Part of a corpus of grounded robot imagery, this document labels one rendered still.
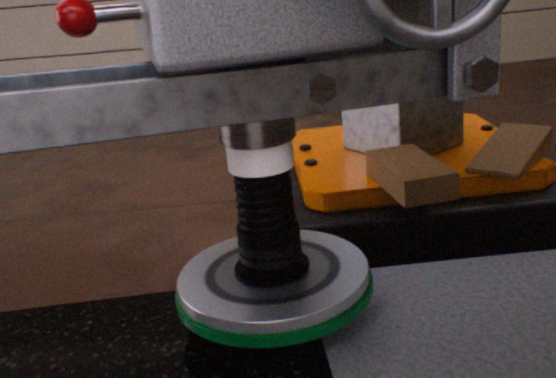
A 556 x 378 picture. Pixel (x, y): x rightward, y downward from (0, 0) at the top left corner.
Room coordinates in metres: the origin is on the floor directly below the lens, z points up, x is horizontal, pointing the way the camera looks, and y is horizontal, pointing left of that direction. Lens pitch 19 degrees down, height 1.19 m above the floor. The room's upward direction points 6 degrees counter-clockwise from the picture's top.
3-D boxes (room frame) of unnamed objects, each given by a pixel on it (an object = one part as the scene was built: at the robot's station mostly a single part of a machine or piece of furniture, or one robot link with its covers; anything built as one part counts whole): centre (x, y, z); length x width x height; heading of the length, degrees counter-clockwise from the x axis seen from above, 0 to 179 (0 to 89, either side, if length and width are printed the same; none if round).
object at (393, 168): (1.08, -0.24, 0.81); 0.20 x 0.10 x 0.05; 10
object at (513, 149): (1.16, -0.46, 0.80); 0.20 x 0.10 x 0.05; 140
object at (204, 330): (0.61, 0.02, 0.87); 0.22 x 0.22 x 0.04
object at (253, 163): (0.61, 0.02, 1.01); 0.07 x 0.07 x 0.04
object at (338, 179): (1.33, -0.28, 0.76); 0.49 x 0.49 x 0.05; 2
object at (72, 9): (0.51, 0.13, 1.17); 0.08 x 0.03 x 0.03; 104
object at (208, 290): (0.61, 0.02, 0.87); 0.21 x 0.21 x 0.01
